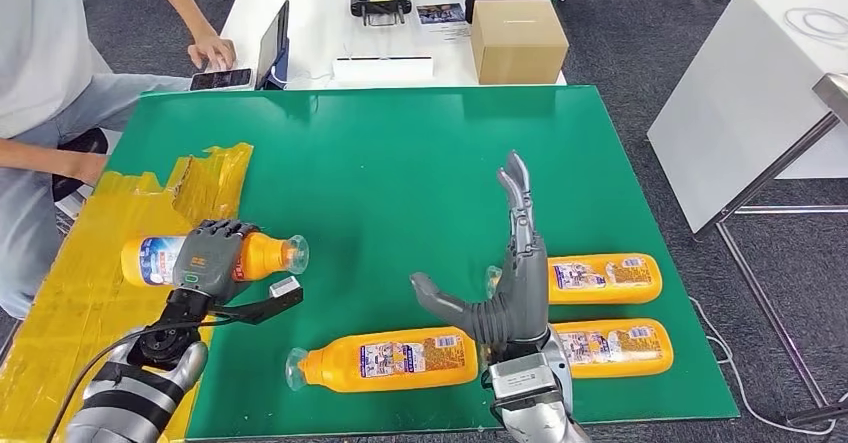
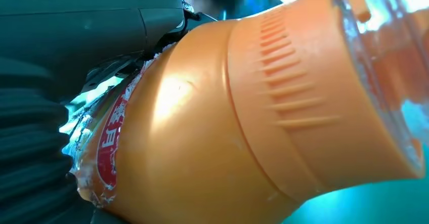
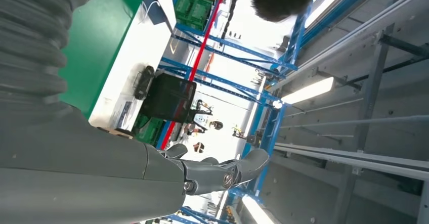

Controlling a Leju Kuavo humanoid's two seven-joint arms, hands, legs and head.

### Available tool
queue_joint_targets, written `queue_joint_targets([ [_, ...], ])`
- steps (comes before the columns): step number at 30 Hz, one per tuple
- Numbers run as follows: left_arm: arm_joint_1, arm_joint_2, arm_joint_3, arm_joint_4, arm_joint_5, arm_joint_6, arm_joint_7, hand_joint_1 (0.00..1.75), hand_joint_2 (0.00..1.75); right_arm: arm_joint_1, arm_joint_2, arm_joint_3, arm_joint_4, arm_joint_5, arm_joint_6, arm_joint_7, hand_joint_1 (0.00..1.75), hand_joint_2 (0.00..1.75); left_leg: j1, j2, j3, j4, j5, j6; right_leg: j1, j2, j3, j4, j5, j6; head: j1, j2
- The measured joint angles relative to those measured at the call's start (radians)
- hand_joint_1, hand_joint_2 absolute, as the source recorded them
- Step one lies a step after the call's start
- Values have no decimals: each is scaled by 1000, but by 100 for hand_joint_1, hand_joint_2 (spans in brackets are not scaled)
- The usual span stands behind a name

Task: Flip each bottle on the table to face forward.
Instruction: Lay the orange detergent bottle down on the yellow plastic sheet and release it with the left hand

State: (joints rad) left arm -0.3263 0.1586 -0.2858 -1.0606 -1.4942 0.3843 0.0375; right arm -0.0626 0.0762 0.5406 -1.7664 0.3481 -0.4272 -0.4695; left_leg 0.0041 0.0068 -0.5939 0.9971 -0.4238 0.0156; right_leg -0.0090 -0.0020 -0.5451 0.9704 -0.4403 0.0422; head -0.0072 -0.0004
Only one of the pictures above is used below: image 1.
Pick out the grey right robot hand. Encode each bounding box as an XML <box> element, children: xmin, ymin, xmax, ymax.
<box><xmin>409</xmin><ymin>150</ymin><xmax>551</xmax><ymax>349</ymax></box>

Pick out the person's right hand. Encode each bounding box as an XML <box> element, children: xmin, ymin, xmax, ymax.
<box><xmin>66</xmin><ymin>151</ymin><xmax>111</xmax><ymax>188</ymax></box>

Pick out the person's left hand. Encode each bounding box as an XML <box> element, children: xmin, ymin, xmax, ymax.
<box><xmin>187</xmin><ymin>32</ymin><xmax>238</xmax><ymax>72</ymax></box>

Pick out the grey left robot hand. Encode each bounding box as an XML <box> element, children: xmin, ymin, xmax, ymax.
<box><xmin>170</xmin><ymin>219</ymin><xmax>263</xmax><ymax>305</ymax></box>

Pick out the orange detergent bottle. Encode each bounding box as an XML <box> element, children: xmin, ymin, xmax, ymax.
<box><xmin>120</xmin><ymin>231</ymin><xmax>311</xmax><ymax>290</ymax></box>
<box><xmin>549</xmin><ymin>318</ymin><xmax>675</xmax><ymax>380</ymax></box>
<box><xmin>485</xmin><ymin>253</ymin><xmax>664</xmax><ymax>306</ymax></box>
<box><xmin>284</xmin><ymin>325</ymin><xmax>480</xmax><ymax>394</ymax></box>

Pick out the black stool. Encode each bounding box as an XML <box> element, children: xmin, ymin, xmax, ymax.
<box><xmin>51</xmin><ymin>128</ymin><xmax>111</xmax><ymax>203</ymax></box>

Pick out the black smartphone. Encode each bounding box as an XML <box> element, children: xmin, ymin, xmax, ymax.
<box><xmin>190</xmin><ymin>67</ymin><xmax>254</xmax><ymax>93</ymax></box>

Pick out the black tablet on stand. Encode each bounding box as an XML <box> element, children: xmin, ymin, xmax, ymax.
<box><xmin>254</xmin><ymin>0</ymin><xmax>291</xmax><ymax>91</ymax></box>

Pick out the white desk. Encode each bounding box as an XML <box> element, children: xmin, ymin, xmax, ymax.
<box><xmin>203</xmin><ymin>0</ymin><xmax>568</xmax><ymax>91</ymax></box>

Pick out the person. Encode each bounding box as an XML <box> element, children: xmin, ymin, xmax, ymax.
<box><xmin>0</xmin><ymin>0</ymin><xmax>238</xmax><ymax>322</ymax></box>

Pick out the white flat box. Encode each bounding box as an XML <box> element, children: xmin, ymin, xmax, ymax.
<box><xmin>332</xmin><ymin>55</ymin><xmax>435</xmax><ymax>85</ymax></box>

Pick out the black remote controller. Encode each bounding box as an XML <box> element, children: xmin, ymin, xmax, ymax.
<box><xmin>349</xmin><ymin>0</ymin><xmax>413</xmax><ymax>29</ymax></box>

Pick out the printed brochure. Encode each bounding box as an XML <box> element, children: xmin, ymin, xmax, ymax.
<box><xmin>415</xmin><ymin>3</ymin><xmax>470</xmax><ymax>37</ymax></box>

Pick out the brown cardboard box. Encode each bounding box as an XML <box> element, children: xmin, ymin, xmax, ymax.
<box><xmin>470</xmin><ymin>0</ymin><xmax>570</xmax><ymax>86</ymax></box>

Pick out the white square table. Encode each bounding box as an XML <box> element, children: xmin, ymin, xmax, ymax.
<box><xmin>647</xmin><ymin>0</ymin><xmax>848</xmax><ymax>235</ymax></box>

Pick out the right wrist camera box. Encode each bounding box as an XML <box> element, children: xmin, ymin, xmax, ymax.
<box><xmin>482</xmin><ymin>352</ymin><xmax>564</xmax><ymax>405</ymax></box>

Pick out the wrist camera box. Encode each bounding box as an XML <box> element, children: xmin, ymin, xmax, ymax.
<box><xmin>215</xmin><ymin>276</ymin><xmax>305</xmax><ymax>327</ymax></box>
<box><xmin>482</xmin><ymin>352</ymin><xmax>564</xmax><ymax>405</ymax></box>

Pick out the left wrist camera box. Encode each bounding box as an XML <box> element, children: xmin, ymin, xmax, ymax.
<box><xmin>215</xmin><ymin>276</ymin><xmax>305</xmax><ymax>327</ymax></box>

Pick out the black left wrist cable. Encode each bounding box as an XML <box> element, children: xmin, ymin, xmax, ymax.
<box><xmin>44</xmin><ymin>317</ymin><xmax>234</xmax><ymax>443</ymax></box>

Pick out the white floor cable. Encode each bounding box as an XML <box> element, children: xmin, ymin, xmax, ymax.
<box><xmin>688</xmin><ymin>296</ymin><xmax>848</xmax><ymax>438</ymax></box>

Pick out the steel frame table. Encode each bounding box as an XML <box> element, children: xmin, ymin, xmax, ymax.
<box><xmin>692</xmin><ymin>72</ymin><xmax>848</xmax><ymax>428</ymax></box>

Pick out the white coiled cable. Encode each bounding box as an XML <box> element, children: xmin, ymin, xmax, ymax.
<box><xmin>783</xmin><ymin>6</ymin><xmax>848</xmax><ymax>47</ymax></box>

